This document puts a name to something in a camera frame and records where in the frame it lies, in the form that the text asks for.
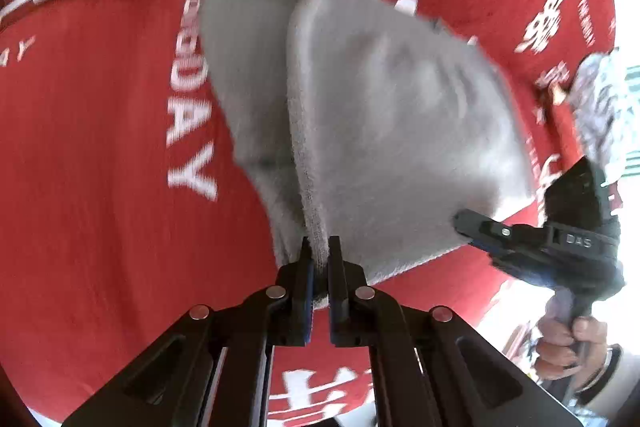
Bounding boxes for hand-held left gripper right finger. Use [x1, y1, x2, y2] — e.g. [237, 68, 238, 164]
[327, 235, 583, 427]

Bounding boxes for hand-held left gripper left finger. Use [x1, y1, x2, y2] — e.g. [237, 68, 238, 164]
[62, 236, 316, 427]

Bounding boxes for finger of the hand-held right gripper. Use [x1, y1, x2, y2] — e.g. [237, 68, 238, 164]
[470, 241, 558, 290]
[452, 209, 553, 254]

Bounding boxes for grey sweater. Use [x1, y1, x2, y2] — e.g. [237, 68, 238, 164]
[197, 0, 540, 309]

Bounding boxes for person's right hand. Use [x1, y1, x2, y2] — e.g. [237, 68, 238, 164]
[534, 314, 609, 381]

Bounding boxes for white patterned cloth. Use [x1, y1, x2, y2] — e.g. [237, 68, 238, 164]
[569, 48, 640, 185]

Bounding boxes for red printed blanket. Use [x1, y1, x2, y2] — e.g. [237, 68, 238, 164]
[0, 0, 621, 423]

